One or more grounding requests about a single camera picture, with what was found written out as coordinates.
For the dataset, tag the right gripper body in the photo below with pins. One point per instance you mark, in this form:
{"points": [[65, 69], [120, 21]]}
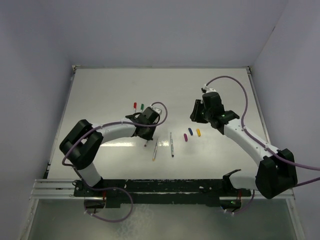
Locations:
{"points": [[199, 114]]}

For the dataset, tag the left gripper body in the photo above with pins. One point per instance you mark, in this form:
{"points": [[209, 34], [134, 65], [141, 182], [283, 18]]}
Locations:
{"points": [[148, 133]]}

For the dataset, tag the yellow pen cap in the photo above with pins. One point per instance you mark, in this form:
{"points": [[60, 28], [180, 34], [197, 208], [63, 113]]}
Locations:
{"points": [[198, 132]]}

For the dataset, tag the purple pen cap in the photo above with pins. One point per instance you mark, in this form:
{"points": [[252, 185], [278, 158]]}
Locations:
{"points": [[185, 137]]}

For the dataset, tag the yellow marker pen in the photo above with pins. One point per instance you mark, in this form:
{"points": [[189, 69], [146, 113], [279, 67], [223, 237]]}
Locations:
{"points": [[155, 150]]}

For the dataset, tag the green marker pen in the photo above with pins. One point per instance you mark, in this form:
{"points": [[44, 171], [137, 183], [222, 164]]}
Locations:
{"points": [[141, 110]]}

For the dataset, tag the red marker pen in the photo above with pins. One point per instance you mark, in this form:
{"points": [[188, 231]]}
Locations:
{"points": [[134, 109]]}

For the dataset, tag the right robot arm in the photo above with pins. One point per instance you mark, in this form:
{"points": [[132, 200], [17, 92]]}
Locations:
{"points": [[275, 172]]}

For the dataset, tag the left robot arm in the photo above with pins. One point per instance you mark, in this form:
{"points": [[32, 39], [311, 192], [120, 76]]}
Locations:
{"points": [[82, 143]]}

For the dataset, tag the blue pen cap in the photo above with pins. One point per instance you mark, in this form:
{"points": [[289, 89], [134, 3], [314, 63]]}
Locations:
{"points": [[190, 131]]}

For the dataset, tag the blue marker pen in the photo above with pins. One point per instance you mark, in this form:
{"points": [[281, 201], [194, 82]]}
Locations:
{"points": [[171, 145]]}

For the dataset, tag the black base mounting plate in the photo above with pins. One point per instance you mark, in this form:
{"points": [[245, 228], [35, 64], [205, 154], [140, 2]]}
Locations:
{"points": [[208, 192]]}

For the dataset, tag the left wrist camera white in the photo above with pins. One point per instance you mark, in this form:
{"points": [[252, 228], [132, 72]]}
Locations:
{"points": [[157, 110]]}

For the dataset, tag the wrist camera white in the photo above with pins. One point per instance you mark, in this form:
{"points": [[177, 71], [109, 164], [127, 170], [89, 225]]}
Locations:
{"points": [[157, 110], [206, 89]]}

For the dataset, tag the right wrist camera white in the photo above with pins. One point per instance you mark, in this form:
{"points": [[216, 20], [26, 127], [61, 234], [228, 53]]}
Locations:
{"points": [[206, 89]]}

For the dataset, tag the aluminium frame rail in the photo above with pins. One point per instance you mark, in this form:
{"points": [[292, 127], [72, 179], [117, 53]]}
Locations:
{"points": [[64, 189]]}

